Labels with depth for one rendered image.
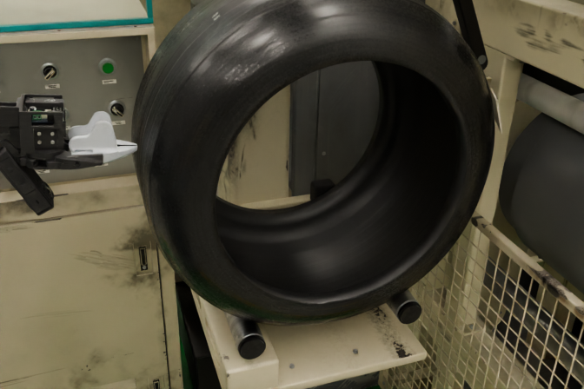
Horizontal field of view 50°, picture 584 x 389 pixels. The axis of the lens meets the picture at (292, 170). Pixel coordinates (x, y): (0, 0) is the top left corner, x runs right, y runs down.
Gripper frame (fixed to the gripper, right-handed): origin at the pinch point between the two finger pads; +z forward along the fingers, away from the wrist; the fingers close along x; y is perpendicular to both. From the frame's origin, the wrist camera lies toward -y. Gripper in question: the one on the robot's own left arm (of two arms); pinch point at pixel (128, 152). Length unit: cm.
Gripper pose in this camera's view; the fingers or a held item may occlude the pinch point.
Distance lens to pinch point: 92.0
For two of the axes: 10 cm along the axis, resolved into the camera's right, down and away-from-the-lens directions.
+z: 9.4, -0.2, 3.5
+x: -3.2, -4.3, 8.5
